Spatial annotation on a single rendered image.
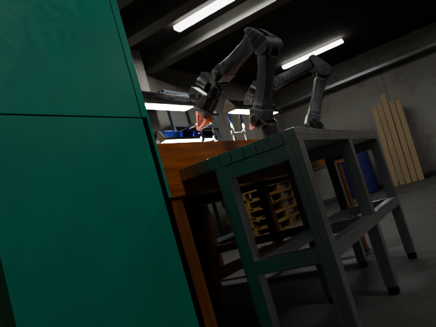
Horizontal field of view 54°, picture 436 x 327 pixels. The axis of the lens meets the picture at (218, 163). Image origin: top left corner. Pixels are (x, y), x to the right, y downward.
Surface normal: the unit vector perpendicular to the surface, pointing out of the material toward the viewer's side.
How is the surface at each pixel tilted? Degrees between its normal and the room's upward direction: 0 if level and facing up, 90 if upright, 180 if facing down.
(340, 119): 90
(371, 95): 90
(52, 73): 90
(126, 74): 90
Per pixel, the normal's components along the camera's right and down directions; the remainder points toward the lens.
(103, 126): 0.78, -0.30
